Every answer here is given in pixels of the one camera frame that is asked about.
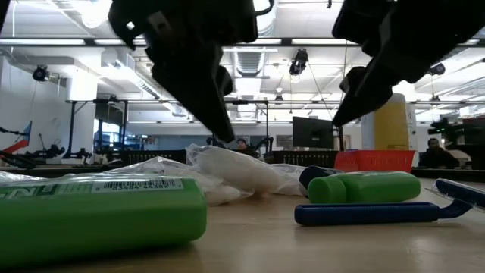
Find white yellow wipes canister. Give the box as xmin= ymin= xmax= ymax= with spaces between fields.
xmin=360 ymin=93 xmax=418 ymax=152

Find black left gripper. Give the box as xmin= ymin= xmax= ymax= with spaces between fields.
xmin=108 ymin=0 xmax=274 ymax=144

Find black round spotlight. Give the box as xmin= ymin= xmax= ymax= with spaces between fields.
xmin=32 ymin=64 xmax=50 ymax=83
xmin=427 ymin=62 xmax=446 ymax=76

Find black hanging camera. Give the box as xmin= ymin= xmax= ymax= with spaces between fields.
xmin=289 ymin=48 xmax=309 ymax=77

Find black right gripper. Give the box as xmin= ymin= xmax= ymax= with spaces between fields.
xmin=331 ymin=0 xmax=485 ymax=128

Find black plastic basket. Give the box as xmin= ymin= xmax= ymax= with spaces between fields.
xmin=264 ymin=150 xmax=340 ymax=170
xmin=118 ymin=149 xmax=187 ymax=167

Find black monitor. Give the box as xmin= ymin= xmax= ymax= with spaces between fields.
xmin=461 ymin=118 xmax=485 ymax=149
xmin=292 ymin=116 xmax=335 ymax=149

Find dark blue travel bottle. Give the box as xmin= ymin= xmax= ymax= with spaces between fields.
xmin=298 ymin=165 xmax=344 ymax=197

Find black metal workstation frame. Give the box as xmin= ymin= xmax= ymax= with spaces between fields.
xmin=64 ymin=99 xmax=271 ymax=160

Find black background robot arms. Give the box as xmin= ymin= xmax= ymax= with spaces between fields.
xmin=0 ymin=127 xmax=92 ymax=170

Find red and blue board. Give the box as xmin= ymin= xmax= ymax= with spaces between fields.
xmin=2 ymin=121 xmax=33 ymax=155

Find black metal gantry frame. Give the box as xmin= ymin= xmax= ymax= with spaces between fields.
xmin=0 ymin=36 xmax=485 ymax=49

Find red plastic basket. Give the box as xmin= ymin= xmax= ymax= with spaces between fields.
xmin=333 ymin=149 xmax=417 ymax=174

